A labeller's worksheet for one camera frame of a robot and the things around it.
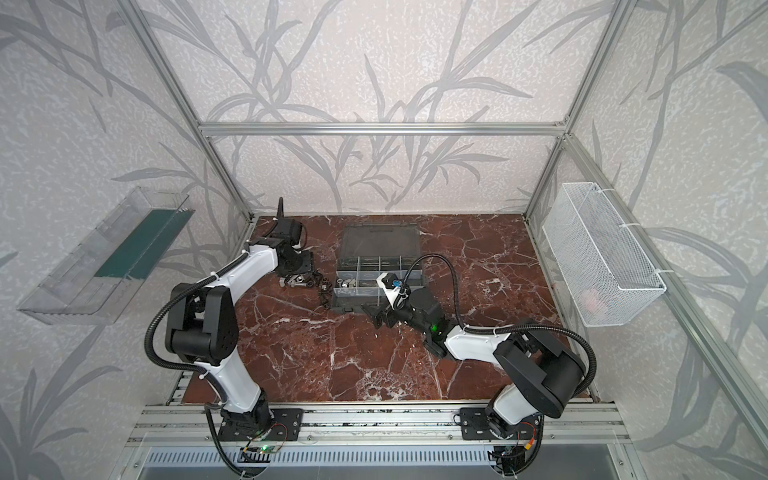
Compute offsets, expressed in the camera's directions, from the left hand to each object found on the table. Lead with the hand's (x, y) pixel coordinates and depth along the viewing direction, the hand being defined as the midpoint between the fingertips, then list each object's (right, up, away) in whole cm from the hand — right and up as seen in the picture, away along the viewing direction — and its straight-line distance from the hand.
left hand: (307, 256), depth 95 cm
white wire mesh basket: (+73, +1, -33) cm, 80 cm away
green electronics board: (-2, -45, -25) cm, 51 cm away
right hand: (+23, -7, -13) cm, 28 cm away
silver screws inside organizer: (+14, -9, +3) cm, 17 cm away
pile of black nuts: (+5, -11, +3) cm, 12 cm away
